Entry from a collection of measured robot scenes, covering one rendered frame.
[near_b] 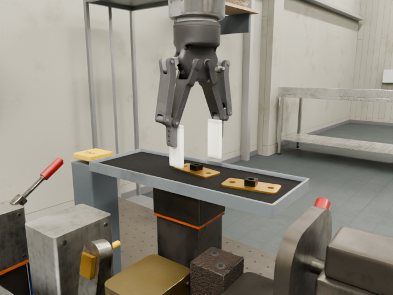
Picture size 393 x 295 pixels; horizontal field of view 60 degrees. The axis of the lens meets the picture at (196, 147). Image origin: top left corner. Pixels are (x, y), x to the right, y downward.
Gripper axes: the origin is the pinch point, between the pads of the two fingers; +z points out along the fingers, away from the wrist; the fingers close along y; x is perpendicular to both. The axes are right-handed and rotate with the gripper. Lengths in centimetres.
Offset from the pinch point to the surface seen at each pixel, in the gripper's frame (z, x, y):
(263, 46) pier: -53, -290, -413
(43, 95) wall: 6, -254, -64
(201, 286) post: 12.9, 15.1, 13.3
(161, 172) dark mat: 4.2, -3.6, 4.9
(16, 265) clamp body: 25.9, -29.3, 22.8
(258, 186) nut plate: 3.9, 12.8, -0.5
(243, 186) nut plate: 3.9, 11.4, 1.1
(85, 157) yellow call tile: 4.7, -24.0, 9.0
